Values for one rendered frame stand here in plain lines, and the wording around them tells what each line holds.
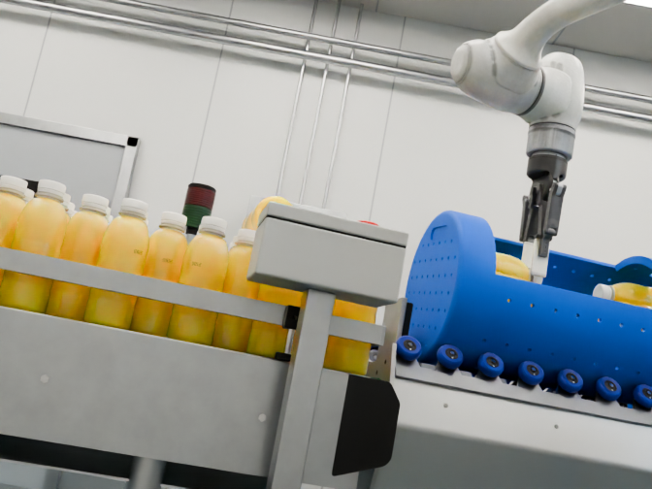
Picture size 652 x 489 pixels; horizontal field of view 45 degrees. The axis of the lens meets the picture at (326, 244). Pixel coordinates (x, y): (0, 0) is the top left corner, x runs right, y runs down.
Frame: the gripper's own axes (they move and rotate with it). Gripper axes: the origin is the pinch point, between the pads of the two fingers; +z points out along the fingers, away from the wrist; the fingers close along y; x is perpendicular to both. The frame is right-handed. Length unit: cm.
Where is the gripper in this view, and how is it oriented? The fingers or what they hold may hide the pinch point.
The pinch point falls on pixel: (534, 259)
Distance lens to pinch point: 153.4
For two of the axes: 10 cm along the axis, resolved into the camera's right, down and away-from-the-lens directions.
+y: -2.2, 1.4, 9.7
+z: -1.8, 9.7, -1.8
